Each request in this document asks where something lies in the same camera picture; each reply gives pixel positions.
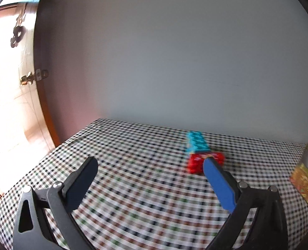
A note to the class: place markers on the wooden door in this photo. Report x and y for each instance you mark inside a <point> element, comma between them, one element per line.
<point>8,109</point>

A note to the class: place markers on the red toy block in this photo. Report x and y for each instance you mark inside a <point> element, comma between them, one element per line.
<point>195,164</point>

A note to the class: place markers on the gold tin box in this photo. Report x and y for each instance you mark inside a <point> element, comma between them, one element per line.
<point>303,182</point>

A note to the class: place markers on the dark hanging door ornament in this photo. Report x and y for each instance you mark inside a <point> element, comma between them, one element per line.
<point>17,35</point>

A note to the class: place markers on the teal toy block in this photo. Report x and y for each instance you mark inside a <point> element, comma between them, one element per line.
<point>196,143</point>

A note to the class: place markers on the checkered tablecloth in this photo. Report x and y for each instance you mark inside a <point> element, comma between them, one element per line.
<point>143,156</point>

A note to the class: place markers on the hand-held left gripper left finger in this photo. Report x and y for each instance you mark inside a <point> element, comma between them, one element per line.
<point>81,179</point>

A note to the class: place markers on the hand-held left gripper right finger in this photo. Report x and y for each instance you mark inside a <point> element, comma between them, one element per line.
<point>219,182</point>

